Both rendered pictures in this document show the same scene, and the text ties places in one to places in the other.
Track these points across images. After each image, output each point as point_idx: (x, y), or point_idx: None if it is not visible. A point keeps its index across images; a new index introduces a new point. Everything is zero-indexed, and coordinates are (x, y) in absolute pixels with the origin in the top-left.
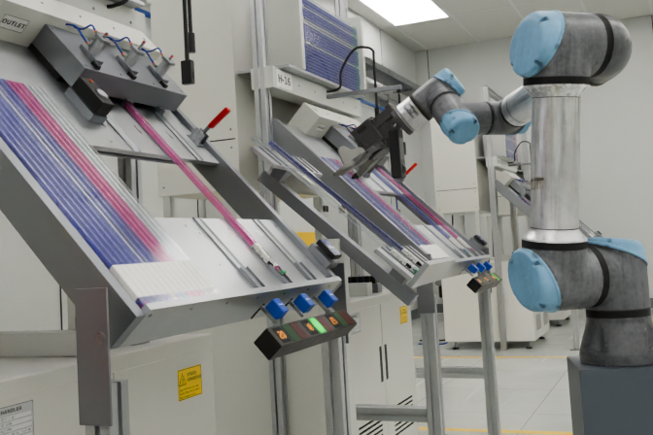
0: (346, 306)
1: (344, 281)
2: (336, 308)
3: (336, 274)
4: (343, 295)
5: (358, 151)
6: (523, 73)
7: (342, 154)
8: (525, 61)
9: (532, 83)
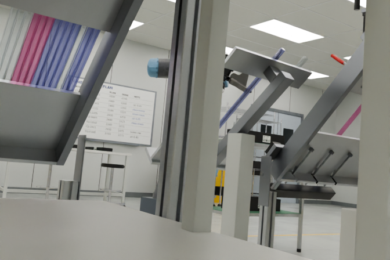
0: (259, 182)
1: (261, 166)
2: (264, 183)
3: (264, 162)
4: (261, 176)
5: (235, 76)
6: (227, 86)
7: (246, 78)
8: (227, 82)
9: (224, 90)
